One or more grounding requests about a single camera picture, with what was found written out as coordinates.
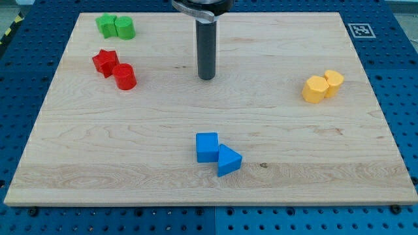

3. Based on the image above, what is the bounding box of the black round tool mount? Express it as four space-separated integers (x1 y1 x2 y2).
171 0 234 24

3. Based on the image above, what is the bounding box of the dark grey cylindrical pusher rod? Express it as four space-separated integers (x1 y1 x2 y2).
195 21 217 80

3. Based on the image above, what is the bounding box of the yellow hexagon block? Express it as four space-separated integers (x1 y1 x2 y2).
302 76 329 104

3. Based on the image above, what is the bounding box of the yellow heart block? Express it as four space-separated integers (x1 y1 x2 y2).
324 70 344 98

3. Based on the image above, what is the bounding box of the green cylinder block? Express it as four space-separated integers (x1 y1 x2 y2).
114 16 136 40

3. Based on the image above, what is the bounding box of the red cylinder block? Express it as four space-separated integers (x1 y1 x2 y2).
112 63 137 90

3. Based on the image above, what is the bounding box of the green star block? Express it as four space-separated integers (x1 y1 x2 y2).
95 13 118 39

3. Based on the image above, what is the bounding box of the red star block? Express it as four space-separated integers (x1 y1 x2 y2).
92 49 120 78

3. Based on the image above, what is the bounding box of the blue cube block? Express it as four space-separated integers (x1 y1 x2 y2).
196 133 219 163

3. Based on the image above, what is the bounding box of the wooden board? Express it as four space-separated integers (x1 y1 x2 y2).
5 12 417 207

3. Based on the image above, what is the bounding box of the blue triangle block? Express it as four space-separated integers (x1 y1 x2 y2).
217 144 242 177

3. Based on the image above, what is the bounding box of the white fiducial marker tag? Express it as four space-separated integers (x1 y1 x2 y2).
348 23 376 39

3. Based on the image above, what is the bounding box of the black board clamp bolt left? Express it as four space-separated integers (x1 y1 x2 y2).
27 207 39 217

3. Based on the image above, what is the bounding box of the black board clamp bolt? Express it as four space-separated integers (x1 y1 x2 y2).
27 207 39 217
390 204 402 215

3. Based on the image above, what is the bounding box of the black board clamp bolt right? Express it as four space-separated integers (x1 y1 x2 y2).
390 204 402 215

